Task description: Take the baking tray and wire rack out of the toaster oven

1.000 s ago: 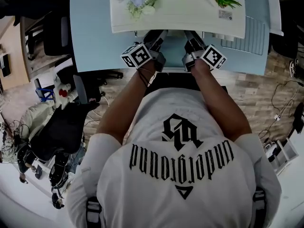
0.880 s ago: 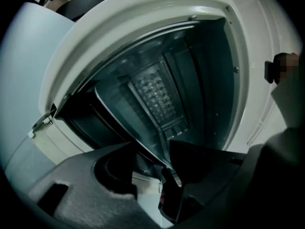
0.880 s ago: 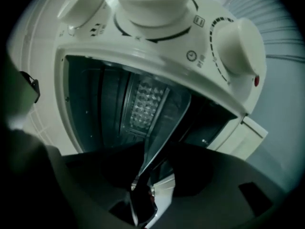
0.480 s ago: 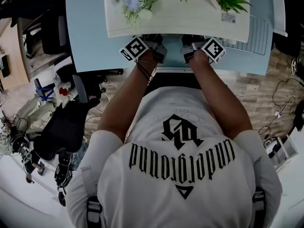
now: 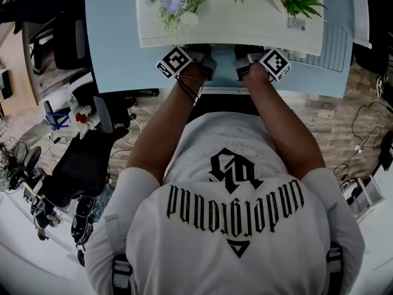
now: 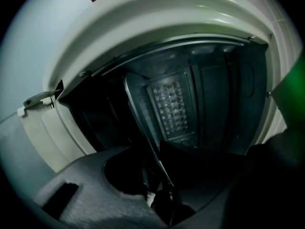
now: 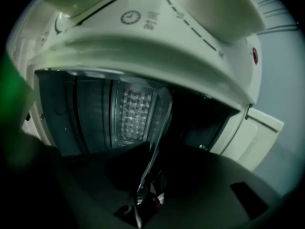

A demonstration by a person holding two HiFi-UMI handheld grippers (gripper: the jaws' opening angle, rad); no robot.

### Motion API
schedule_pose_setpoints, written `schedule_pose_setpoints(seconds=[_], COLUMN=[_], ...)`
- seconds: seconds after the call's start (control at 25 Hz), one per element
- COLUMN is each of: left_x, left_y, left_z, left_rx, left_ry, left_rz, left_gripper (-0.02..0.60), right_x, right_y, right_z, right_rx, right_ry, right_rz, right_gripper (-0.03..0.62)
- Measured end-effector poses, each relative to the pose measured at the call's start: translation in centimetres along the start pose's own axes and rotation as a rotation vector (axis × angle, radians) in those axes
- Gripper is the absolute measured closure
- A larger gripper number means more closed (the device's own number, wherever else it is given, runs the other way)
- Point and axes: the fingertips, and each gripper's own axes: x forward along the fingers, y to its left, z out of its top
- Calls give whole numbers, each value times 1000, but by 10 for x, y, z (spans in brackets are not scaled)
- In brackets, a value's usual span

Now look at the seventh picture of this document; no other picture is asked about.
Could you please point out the white toaster oven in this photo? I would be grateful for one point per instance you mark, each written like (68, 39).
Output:
(143, 46)

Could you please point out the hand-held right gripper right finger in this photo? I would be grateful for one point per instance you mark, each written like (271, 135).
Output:
(202, 187)

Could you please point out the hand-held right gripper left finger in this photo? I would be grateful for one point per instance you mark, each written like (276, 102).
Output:
(95, 187)

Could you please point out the light blue table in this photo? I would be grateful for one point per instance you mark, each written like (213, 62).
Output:
(278, 85)

